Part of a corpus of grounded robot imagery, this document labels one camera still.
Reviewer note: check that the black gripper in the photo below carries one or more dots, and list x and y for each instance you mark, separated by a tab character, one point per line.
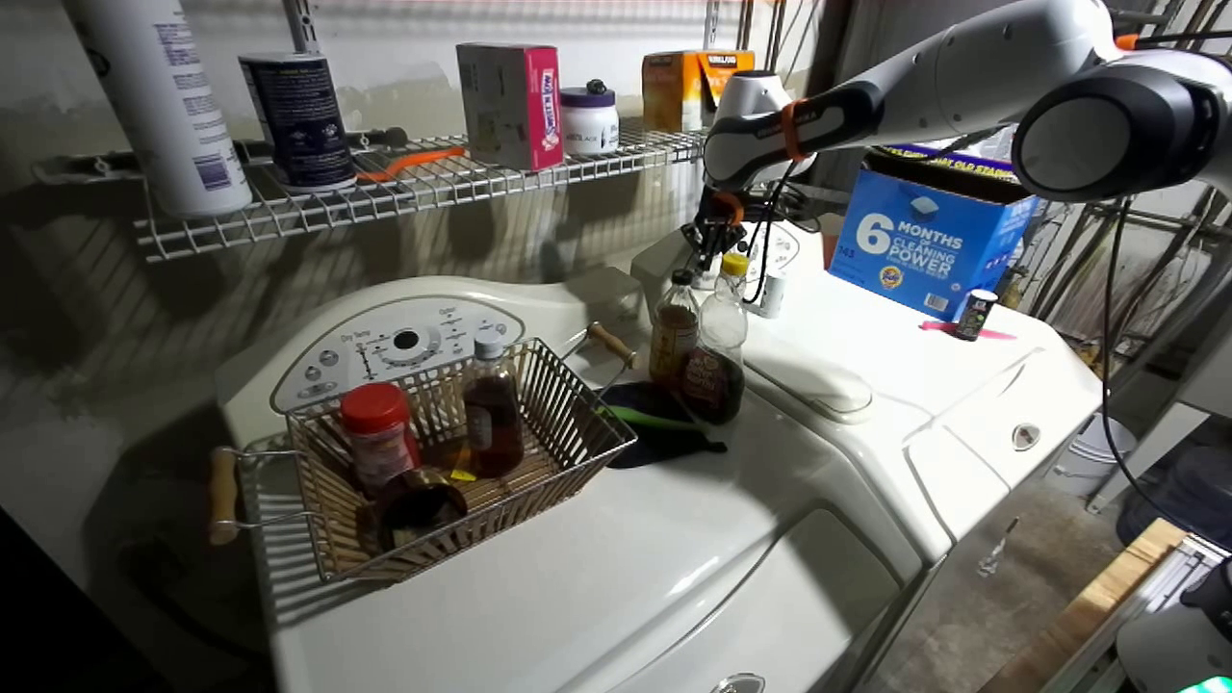
715	237

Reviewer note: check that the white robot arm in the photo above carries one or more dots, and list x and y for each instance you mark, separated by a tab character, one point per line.
949	80

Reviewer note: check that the white washing machine with basket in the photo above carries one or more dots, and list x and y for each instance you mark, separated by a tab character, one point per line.
642	554

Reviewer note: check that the clear bottle yellow cap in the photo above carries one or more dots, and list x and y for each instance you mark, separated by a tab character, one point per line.
727	311

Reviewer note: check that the brown glass bottle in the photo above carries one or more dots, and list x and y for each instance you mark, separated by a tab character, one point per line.
671	333

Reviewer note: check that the orange yellow box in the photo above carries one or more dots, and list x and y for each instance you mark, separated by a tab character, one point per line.
674	89

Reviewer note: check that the white jar dark lid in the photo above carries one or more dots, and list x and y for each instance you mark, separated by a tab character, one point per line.
590	121

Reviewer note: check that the green plastic strip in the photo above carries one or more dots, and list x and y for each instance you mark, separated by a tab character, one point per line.
650	416

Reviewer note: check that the black fabric pouch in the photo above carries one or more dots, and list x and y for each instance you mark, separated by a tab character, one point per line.
669	446

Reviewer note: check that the blue cardboard box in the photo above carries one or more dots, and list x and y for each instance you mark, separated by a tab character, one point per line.
930	237

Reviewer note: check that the pink and grey box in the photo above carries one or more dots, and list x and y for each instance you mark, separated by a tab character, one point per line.
515	104

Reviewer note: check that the pink plastic strip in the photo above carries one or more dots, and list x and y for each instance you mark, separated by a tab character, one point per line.
941	329

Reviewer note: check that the small black cylindrical can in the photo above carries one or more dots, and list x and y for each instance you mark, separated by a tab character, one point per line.
975	312

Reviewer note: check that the brown sauce bottle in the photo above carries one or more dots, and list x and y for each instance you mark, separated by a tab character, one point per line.
495	416

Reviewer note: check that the orange tool on shelf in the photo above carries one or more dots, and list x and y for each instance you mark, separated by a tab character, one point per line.
411	165

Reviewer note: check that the red lid spice jar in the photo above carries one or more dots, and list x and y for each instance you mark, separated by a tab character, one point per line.
379	435

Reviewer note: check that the dark object in basket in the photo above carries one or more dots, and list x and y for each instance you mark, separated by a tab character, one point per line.
411	515

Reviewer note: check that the dark cylindrical can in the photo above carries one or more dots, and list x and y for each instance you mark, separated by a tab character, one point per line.
300	121

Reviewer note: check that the wooden plank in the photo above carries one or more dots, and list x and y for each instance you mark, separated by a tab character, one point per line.
1091	602

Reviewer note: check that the white plastic bottle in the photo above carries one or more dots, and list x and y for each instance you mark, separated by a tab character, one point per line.
158	101

